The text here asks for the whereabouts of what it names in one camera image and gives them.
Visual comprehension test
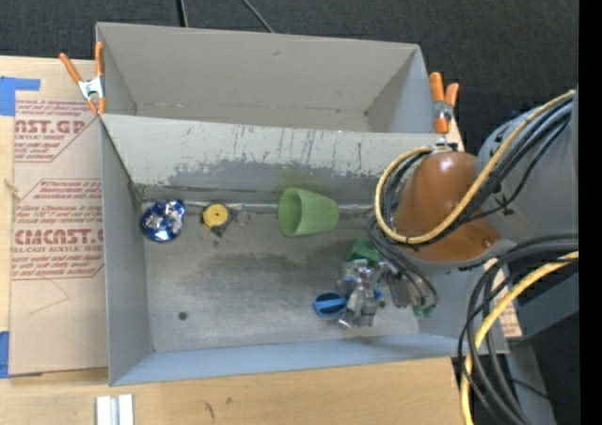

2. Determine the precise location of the blue shiny foil packet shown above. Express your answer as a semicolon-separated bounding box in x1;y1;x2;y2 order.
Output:
139;198;188;244

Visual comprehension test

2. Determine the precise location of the grey metal bin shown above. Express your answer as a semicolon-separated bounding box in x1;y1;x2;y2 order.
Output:
95;22;510;387

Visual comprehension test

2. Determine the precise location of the blue round cap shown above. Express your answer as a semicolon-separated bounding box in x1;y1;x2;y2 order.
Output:
312;291;348;319

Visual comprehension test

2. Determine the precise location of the yellow round disc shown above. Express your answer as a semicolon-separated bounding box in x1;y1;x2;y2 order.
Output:
201;202;232;232

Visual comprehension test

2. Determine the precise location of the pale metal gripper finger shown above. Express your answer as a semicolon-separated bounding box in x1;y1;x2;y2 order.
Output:
341;259;389;289
336;287;385;331

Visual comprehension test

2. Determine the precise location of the green block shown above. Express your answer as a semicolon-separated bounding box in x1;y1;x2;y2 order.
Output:
344;238;380;268

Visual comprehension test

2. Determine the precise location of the brown cardboard board red print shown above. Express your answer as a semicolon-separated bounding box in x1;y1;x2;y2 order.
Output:
0;55;523;380

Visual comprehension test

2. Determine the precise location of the green plastic cup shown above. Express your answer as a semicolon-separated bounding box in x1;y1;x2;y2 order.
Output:
277;186;341;238

